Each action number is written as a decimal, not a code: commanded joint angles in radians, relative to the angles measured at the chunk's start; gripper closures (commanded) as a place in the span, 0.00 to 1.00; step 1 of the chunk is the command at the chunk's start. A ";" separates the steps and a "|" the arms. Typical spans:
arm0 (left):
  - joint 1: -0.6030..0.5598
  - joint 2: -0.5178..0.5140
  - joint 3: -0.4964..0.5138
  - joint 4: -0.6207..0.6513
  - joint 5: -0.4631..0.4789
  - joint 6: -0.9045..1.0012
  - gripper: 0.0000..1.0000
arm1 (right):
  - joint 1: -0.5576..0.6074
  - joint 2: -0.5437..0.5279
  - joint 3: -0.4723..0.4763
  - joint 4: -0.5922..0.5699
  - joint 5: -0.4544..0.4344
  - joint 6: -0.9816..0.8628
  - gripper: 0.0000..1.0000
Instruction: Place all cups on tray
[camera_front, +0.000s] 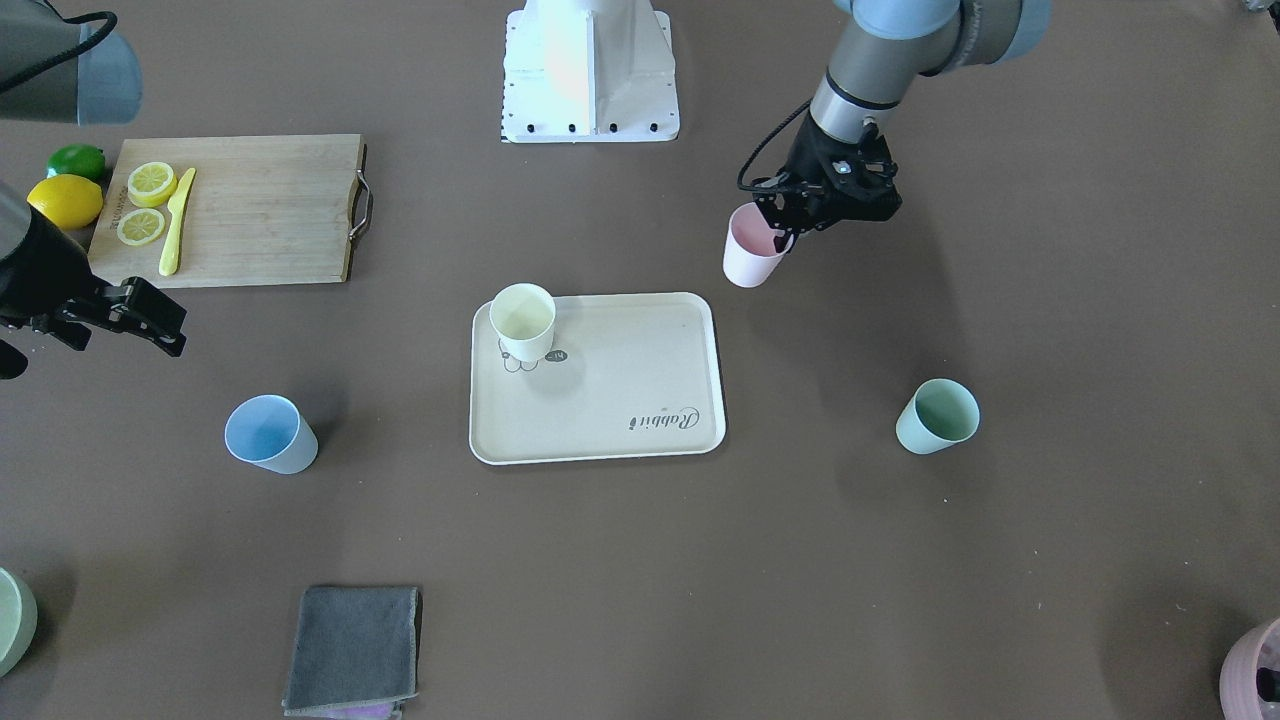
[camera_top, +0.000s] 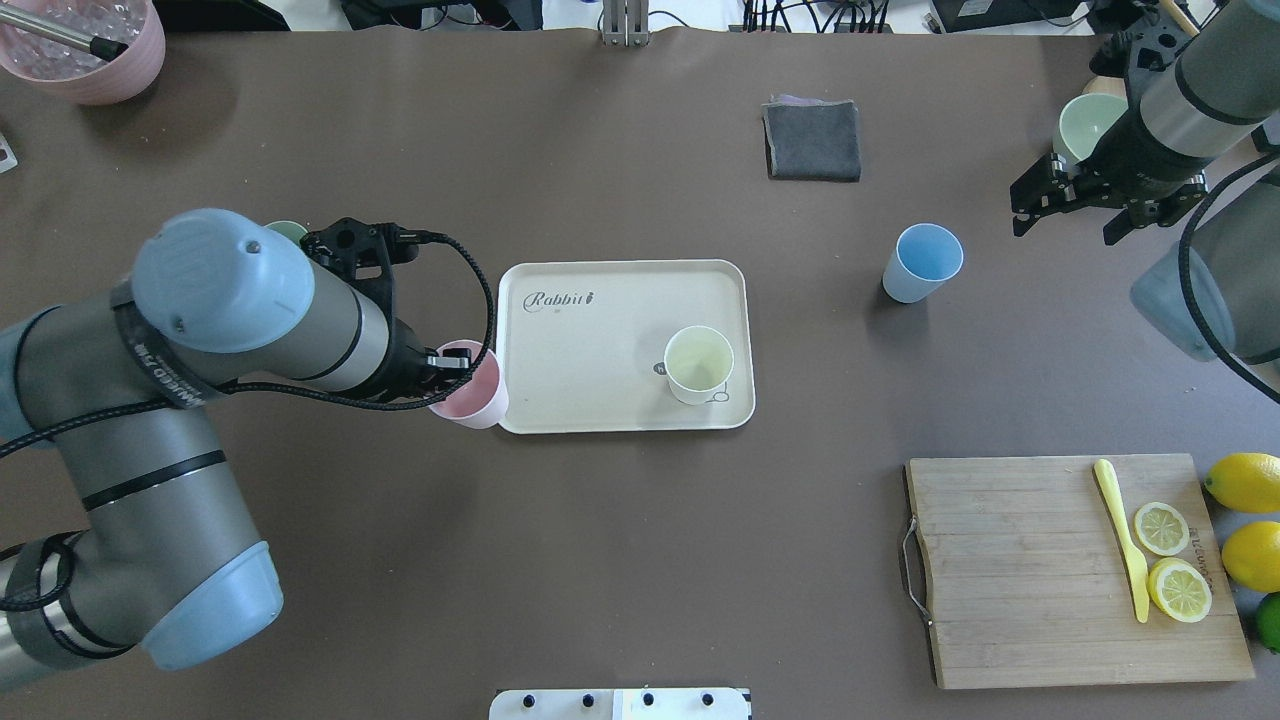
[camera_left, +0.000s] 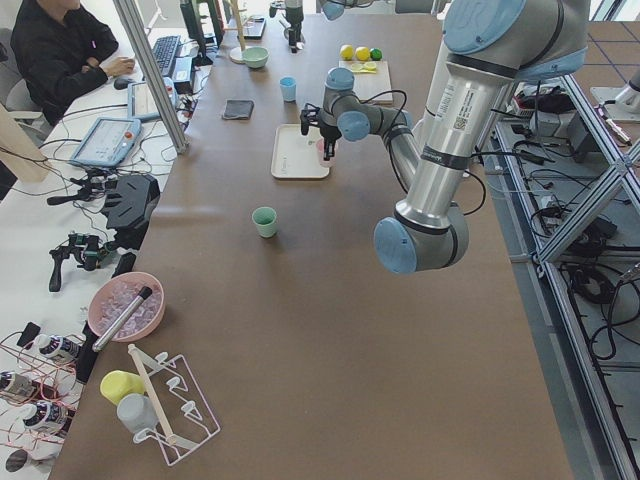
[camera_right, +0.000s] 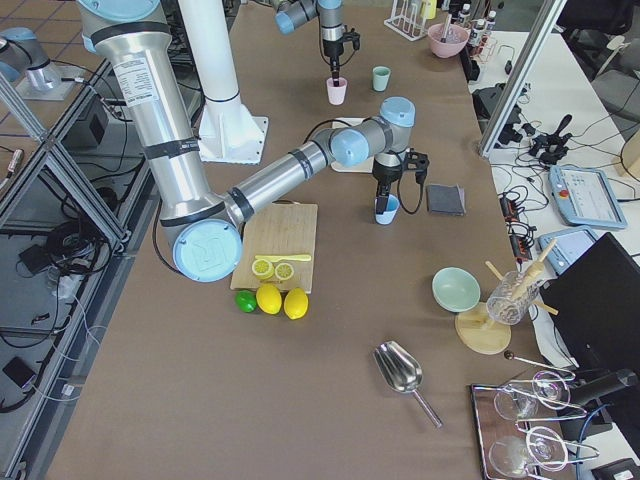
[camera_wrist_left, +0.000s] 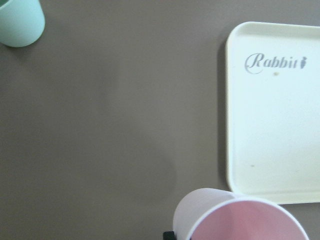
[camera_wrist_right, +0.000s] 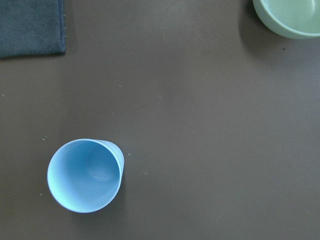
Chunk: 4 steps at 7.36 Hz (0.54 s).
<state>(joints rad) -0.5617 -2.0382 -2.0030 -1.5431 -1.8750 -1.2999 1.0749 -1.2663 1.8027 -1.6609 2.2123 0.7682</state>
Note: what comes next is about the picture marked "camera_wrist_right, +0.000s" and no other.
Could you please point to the green bowl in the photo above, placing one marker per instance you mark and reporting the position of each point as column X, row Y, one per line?
column 294, row 19

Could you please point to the blue cup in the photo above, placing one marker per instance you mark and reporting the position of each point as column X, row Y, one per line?
column 85, row 175

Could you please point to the grey folded cloth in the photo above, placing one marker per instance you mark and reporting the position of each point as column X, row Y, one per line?
column 32, row 27

